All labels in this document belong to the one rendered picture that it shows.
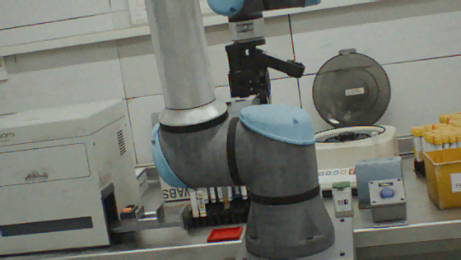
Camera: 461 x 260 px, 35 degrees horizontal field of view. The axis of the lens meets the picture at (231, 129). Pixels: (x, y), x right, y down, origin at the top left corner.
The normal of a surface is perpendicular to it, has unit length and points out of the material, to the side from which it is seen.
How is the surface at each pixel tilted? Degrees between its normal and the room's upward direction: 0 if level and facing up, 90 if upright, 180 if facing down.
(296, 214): 75
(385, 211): 120
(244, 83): 90
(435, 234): 90
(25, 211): 90
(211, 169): 106
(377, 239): 90
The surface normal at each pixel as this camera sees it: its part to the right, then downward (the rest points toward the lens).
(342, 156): -0.30, 0.19
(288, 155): 0.18, 0.18
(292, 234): -0.04, -0.10
